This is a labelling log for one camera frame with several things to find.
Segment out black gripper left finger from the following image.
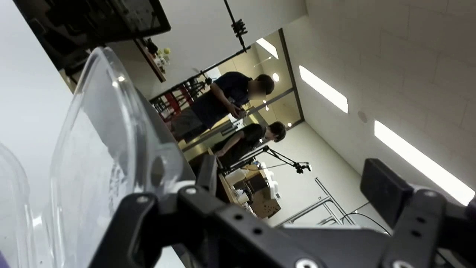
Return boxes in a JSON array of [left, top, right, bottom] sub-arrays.
[[87, 153, 281, 268]]

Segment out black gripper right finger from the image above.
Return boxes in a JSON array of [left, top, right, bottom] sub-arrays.
[[358, 158, 476, 268]]

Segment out small dark object cluster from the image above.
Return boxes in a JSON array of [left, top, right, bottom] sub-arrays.
[[0, 46, 196, 268]]

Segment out long ceiling light panel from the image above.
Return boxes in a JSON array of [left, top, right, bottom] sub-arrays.
[[373, 119, 476, 208], [295, 64, 349, 116]]

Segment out brown cardboard box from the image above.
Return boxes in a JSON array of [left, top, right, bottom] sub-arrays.
[[217, 167, 282, 220]]

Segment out person in all-black clothing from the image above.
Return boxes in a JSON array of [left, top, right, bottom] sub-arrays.
[[211, 120, 288, 171]]

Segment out person in dark t-shirt and shorts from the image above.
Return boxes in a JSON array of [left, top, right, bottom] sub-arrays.
[[169, 70, 276, 146]]

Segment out black flat screen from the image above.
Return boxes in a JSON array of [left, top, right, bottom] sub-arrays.
[[11, 0, 172, 77]]

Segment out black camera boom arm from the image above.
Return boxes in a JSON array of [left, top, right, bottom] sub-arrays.
[[230, 144, 313, 175]]

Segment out brown wall shelf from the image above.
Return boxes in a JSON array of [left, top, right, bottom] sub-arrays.
[[132, 36, 174, 85]]

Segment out black ceiling mounted camera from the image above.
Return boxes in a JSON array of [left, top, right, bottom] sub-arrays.
[[221, 0, 249, 52]]

